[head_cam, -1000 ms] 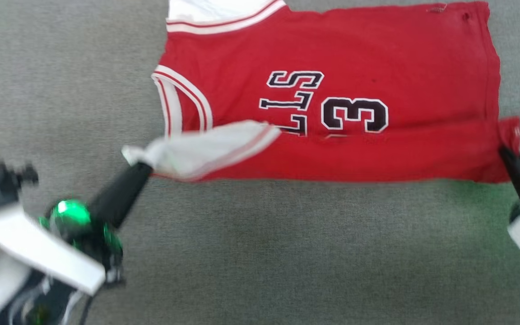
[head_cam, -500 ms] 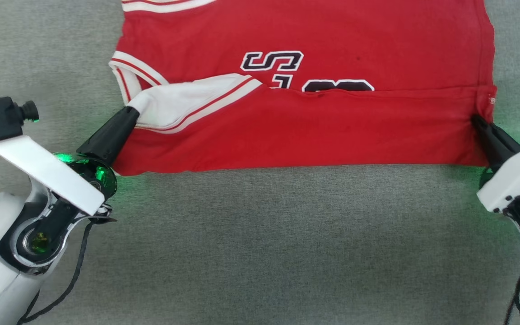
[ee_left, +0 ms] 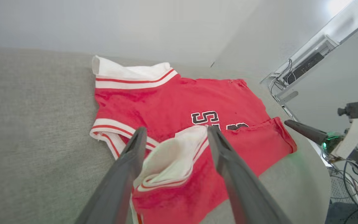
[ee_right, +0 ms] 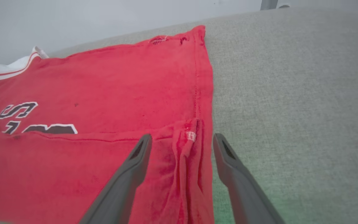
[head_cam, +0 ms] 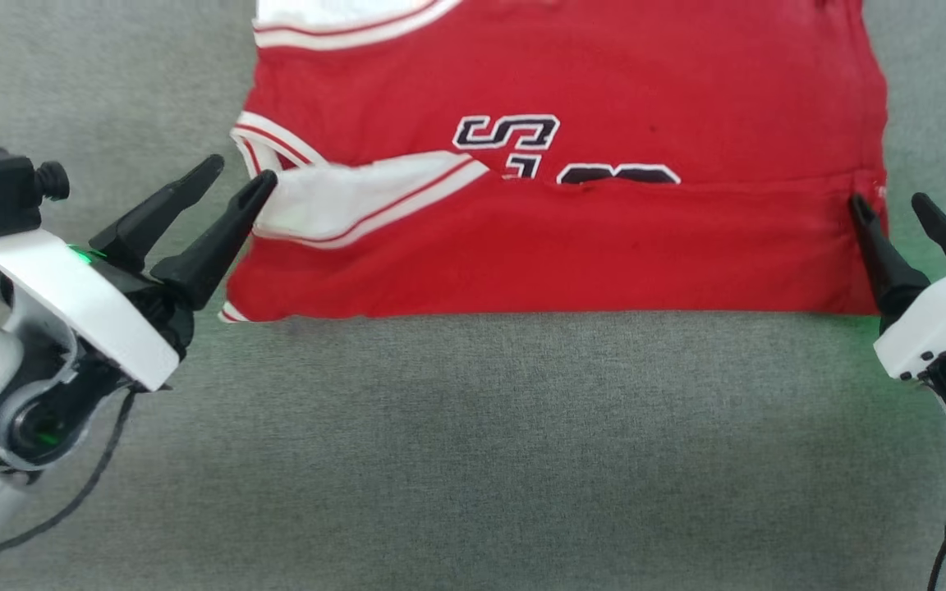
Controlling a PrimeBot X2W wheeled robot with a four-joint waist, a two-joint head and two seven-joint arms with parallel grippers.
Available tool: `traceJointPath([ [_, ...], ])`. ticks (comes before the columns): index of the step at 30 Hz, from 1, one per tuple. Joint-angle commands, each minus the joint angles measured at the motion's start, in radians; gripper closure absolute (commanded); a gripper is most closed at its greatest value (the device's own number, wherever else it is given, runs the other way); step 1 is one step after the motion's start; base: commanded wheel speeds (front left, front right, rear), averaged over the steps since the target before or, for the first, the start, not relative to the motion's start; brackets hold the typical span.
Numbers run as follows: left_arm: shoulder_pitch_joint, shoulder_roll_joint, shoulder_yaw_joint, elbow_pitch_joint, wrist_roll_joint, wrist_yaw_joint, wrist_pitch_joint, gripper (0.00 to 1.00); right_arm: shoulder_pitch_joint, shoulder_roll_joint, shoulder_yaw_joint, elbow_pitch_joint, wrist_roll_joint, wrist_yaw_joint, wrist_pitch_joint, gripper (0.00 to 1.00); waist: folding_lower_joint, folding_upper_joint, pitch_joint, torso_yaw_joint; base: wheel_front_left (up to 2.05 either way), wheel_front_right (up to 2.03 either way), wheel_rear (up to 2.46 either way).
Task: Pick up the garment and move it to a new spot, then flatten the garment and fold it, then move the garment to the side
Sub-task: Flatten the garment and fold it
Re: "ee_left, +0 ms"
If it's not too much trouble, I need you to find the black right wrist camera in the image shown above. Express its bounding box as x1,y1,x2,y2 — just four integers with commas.
337,101,358,119

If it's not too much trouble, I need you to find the black cable bundle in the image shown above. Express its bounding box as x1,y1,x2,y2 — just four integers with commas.
268,58,293,95

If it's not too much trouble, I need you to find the white wall cable tray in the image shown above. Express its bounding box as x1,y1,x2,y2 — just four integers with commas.
260,34,342,103

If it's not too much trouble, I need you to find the red jersey with white trim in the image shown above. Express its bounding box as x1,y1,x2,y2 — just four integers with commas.
89,55,298,224

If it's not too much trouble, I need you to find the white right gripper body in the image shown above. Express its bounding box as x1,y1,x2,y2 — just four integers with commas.
321,117,358,162

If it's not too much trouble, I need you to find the black electronics box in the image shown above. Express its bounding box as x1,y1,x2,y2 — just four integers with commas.
286,52,325,84

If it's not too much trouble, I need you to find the grey metal bracket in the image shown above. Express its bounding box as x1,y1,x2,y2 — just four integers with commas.
275,91,299,105

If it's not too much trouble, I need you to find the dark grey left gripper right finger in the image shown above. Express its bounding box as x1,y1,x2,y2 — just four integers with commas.
207,125,292,224

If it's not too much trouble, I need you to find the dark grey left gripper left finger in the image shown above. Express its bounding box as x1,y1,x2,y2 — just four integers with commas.
75,127,148,224

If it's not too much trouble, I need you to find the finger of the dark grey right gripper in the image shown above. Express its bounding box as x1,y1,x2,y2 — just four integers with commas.
284,119,328,145

